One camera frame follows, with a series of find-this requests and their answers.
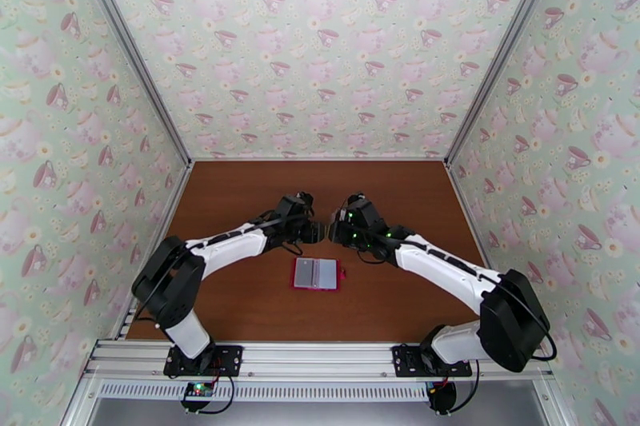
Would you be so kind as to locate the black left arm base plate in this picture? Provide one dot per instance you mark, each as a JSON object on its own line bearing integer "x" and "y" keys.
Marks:
{"x": 227, "y": 357}

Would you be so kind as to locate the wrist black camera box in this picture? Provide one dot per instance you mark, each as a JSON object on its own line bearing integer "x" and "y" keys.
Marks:
{"x": 361, "y": 211}
{"x": 294, "y": 205}

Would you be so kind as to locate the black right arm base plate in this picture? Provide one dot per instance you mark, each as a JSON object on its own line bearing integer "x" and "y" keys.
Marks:
{"x": 407, "y": 359}

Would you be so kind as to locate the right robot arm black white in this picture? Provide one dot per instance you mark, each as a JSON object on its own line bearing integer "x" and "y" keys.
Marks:
{"x": 440, "y": 265}

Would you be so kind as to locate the black controller board mount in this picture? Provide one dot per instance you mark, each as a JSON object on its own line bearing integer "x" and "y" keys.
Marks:
{"x": 199, "y": 389}
{"x": 442, "y": 397}

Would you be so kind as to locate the short aluminium table rail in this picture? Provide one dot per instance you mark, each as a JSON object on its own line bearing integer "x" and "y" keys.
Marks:
{"x": 320, "y": 159}

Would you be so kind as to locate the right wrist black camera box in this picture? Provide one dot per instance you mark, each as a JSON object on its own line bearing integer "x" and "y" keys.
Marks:
{"x": 361, "y": 211}

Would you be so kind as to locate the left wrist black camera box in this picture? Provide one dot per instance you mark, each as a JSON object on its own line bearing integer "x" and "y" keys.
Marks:
{"x": 294, "y": 205}

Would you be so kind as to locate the red card holder wallet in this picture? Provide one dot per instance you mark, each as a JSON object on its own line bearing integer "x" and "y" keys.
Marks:
{"x": 317, "y": 273}

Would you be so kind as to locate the aluminium frame post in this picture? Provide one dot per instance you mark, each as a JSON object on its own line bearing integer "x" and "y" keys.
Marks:
{"x": 505, "y": 47}
{"x": 131, "y": 47}

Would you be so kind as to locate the aluminium table side rail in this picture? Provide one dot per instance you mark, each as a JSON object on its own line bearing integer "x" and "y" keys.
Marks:
{"x": 170, "y": 210}
{"x": 468, "y": 210}

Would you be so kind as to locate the wide aluminium mounting rail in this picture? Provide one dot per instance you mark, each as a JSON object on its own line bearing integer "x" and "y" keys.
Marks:
{"x": 320, "y": 357}

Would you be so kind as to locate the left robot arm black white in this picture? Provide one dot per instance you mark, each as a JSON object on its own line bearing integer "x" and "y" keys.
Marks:
{"x": 225, "y": 247}

